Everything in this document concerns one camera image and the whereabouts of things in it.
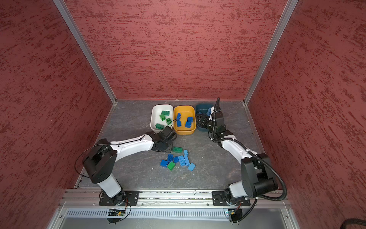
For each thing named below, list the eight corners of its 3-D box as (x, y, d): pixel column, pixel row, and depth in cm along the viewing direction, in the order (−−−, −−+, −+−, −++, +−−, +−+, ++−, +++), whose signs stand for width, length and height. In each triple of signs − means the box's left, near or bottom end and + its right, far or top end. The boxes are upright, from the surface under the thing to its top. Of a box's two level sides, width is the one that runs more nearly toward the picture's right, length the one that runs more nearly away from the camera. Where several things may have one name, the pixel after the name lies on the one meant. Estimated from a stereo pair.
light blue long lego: (181, 168, 86) (181, 167, 84) (178, 157, 90) (178, 156, 88) (191, 165, 87) (191, 163, 86) (187, 154, 91) (187, 153, 90)
